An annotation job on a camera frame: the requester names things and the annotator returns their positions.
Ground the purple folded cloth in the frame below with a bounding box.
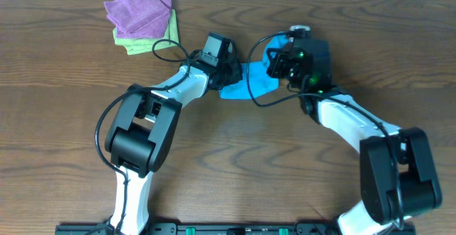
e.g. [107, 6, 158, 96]
[104, 0, 172, 38]

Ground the blue microfiber cloth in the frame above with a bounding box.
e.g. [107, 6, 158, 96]
[219, 36, 289, 100]

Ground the left black cable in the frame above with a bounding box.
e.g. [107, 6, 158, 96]
[94, 38, 200, 235]

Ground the green folded cloth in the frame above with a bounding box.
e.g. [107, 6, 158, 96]
[113, 9, 180, 56]

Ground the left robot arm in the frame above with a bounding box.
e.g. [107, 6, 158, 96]
[105, 55, 242, 234]

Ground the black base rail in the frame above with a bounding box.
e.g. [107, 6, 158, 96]
[55, 222, 416, 235]

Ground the black cable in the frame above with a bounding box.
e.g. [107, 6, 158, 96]
[94, 38, 200, 235]
[245, 31, 321, 108]

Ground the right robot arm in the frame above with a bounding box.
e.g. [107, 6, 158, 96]
[266, 46, 442, 234]

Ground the right black cable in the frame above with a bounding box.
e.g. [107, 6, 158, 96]
[245, 31, 321, 108]

